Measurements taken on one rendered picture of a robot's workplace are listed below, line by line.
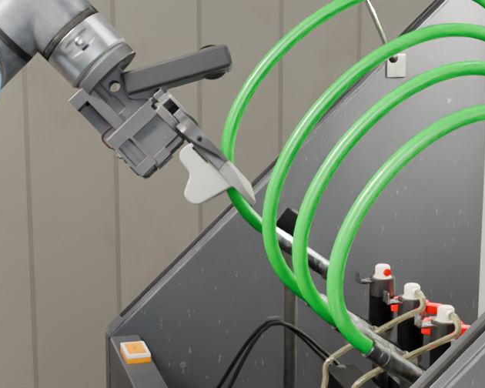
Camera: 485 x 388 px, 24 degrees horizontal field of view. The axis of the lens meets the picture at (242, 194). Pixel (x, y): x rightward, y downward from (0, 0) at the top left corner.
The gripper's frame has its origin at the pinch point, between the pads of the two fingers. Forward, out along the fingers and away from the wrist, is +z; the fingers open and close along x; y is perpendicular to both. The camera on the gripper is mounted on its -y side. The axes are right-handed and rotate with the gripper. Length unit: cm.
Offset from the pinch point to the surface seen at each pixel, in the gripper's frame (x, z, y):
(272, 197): 8.6, 2.0, -0.7
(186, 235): -175, -2, 13
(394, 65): -33.3, 1.5, -27.4
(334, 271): 22.8, 9.9, 0.5
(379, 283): -4.5, 17.2, -3.3
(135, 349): -23.3, 4.5, 23.1
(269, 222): 8.2, 3.5, 1.1
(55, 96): -157, -49, 12
